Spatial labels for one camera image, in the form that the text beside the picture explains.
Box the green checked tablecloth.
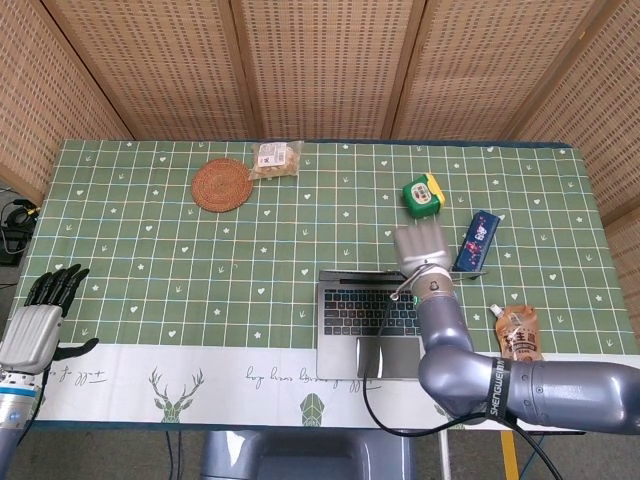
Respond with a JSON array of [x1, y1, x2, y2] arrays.
[[0, 138, 640, 434]]

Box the round woven rattan coaster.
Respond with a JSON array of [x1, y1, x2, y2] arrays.
[[191, 157, 252, 214]]

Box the packaged bread in clear bag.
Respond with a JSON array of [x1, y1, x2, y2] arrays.
[[247, 140, 306, 182]]

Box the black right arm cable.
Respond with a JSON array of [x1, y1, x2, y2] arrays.
[[361, 264, 557, 480]]

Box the green box with yellow lid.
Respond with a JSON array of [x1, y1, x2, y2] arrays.
[[401, 172, 447, 220]]

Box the yellow table leg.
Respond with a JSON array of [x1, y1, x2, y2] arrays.
[[500, 432, 517, 480]]

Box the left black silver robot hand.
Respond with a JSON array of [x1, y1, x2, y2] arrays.
[[0, 263, 101, 377]]

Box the grey plastic chair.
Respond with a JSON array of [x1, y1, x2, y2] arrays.
[[199, 429, 419, 480]]

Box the bamboo folding screen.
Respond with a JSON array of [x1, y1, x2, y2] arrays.
[[0, 0, 640, 281]]

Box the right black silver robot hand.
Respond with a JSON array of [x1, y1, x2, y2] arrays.
[[393, 222, 454, 279]]

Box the white table leg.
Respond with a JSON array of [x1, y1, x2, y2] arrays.
[[438, 432, 452, 480]]

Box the blue snack package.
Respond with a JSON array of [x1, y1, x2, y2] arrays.
[[451, 209, 502, 274]]

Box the black cable under table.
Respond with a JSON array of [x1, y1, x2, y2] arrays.
[[165, 431, 184, 480]]

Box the silver laptop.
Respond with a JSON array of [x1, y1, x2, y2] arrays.
[[315, 268, 489, 383]]

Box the brown drink pouch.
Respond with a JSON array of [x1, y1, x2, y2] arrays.
[[489, 303, 546, 364]]

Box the black cables on floor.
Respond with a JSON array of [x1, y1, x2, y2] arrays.
[[0, 185, 42, 269]]

